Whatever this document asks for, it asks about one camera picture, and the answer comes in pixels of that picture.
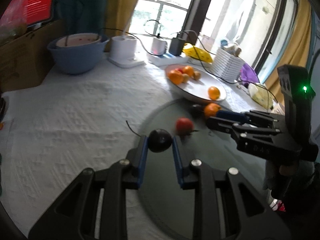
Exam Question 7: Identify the clear plastic bag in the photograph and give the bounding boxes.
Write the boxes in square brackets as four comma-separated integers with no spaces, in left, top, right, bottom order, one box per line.
[0,0,35,45]

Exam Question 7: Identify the grey round tray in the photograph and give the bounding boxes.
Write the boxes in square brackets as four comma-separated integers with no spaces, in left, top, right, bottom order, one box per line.
[136,99,275,240]

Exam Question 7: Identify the white quilted tablecloth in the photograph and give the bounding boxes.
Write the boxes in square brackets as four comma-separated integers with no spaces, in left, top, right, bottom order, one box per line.
[0,52,283,240]

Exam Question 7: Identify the thin dark stem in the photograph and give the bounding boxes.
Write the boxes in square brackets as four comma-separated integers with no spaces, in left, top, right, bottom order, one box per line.
[126,120,142,137]

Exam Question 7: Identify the items in basket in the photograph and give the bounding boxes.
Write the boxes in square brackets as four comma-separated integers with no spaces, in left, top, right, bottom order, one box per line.
[220,39,242,55]

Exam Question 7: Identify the orange mandarin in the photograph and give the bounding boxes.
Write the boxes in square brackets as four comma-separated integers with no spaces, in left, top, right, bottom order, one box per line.
[204,103,222,117]
[208,86,221,100]
[168,70,184,85]
[182,66,195,78]

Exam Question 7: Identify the white power strip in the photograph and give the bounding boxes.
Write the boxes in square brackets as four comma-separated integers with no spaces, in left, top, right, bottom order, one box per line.
[147,51,189,66]

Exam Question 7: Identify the pale yellow pouch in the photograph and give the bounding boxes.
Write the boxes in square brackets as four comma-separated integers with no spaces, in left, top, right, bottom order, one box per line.
[247,83,275,107]

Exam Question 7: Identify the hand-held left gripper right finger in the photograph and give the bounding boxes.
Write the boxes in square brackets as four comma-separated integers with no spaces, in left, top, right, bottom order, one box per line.
[171,136,292,240]

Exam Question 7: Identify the cardboard box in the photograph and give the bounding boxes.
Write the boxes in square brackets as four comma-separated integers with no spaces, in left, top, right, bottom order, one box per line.
[0,19,67,93]

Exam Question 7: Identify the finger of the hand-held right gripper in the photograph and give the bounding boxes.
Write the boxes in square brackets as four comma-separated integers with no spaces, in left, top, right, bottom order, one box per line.
[215,109,280,128]
[205,116,283,141]

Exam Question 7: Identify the hanging pale shirt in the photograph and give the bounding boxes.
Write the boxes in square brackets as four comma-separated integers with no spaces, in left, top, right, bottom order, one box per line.
[226,0,257,47]

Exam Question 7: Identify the dark purple plum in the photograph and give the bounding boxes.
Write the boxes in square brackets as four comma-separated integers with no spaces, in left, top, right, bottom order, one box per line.
[189,104,205,115]
[148,129,172,153]

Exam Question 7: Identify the yellow packet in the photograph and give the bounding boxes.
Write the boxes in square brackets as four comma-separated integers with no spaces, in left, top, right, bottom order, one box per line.
[182,43,213,63]

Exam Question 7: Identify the purple cloth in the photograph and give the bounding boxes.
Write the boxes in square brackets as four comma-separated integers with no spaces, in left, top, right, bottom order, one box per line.
[239,63,260,84]

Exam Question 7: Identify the black sliding door frame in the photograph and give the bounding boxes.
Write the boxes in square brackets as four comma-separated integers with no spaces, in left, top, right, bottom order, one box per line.
[181,0,300,83]

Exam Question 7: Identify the teal curtain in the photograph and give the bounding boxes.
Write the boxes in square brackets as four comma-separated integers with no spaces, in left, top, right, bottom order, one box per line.
[54,0,118,53]

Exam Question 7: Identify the white woven basket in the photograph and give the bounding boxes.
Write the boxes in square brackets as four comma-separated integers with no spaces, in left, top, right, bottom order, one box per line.
[211,47,245,83]

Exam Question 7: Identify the balcony railing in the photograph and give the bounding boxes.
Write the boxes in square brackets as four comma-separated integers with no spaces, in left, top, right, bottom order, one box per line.
[129,0,212,34]

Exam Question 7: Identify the tablet with red screen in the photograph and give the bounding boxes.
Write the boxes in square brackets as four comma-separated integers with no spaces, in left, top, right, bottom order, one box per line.
[25,0,57,28]

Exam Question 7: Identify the white round plate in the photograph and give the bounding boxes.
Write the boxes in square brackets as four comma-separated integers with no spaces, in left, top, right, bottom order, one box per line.
[165,64,227,102]

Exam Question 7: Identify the black charger cable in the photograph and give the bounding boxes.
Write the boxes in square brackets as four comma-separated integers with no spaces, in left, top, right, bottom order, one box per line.
[175,30,240,84]

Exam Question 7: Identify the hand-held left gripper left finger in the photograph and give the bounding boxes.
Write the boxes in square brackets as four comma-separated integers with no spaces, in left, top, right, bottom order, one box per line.
[28,135,148,240]

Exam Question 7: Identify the black lamp cable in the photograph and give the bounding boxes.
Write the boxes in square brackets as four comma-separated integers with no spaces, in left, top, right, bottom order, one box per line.
[101,27,155,54]

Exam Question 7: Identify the black looped cable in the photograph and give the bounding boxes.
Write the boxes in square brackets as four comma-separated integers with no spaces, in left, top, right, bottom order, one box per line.
[144,19,163,38]

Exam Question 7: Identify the white charger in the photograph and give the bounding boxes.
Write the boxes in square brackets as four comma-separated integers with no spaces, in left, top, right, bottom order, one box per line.
[152,37,167,55]

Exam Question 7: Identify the yellow curtain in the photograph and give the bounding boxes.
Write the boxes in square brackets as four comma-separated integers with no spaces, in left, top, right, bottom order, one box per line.
[105,0,144,34]
[264,0,313,103]

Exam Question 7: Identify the white desk lamp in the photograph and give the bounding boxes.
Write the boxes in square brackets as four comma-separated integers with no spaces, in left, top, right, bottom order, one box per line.
[108,12,145,68]

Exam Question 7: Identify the black charger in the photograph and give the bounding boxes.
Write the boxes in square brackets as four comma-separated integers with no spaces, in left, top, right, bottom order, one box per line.
[169,37,185,56]

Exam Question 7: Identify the pink bowl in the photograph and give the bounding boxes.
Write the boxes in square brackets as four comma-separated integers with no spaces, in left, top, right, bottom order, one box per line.
[55,32,103,48]

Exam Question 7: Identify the blue bowl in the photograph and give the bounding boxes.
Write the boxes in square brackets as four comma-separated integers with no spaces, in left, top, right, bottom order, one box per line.
[47,32,110,75]

